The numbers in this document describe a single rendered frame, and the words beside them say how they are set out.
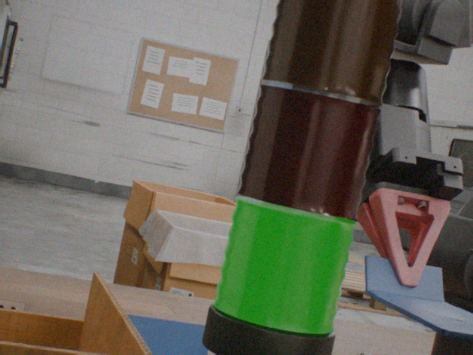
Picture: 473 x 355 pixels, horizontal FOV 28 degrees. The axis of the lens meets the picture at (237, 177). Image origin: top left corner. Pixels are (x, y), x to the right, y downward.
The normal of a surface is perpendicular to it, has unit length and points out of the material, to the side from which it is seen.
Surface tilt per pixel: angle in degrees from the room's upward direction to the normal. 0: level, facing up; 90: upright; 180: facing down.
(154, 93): 90
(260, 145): 104
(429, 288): 59
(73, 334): 90
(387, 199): 80
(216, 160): 90
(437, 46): 90
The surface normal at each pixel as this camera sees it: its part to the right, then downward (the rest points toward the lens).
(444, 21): 0.44, 0.14
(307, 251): 0.25, -0.14
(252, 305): -0.46, 0.20
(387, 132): 0.33, -0.41
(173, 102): 0.21, 0.10
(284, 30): -0.83, 0.11
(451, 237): -0.66, -0.62
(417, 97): 0.56, -0.36
